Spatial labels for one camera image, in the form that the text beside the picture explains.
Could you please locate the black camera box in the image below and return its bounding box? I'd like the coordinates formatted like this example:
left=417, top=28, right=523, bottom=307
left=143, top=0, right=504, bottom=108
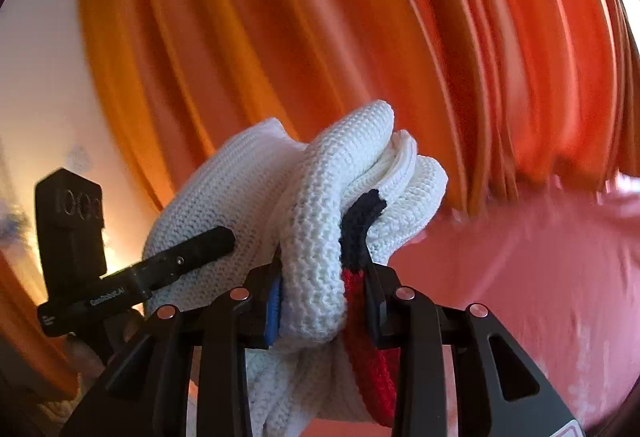
left=35, top=168, right=107, bottom=299

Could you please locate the orange curtain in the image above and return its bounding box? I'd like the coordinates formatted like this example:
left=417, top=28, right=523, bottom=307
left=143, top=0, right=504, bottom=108
left=0, top=0, right=640, bottom=398

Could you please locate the pink blanket with white bows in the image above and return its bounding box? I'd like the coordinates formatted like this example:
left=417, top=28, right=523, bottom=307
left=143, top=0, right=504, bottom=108
left=390, top=186, right=639, bottom=431

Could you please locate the person's left hand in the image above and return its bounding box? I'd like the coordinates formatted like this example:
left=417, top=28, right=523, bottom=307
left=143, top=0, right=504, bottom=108
left=64, top=309, right=144, bottom=376

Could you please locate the white red black knit sweater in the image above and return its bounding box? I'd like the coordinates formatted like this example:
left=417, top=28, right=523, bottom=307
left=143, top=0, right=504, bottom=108
left=143, top=100, right=447, bottom=436

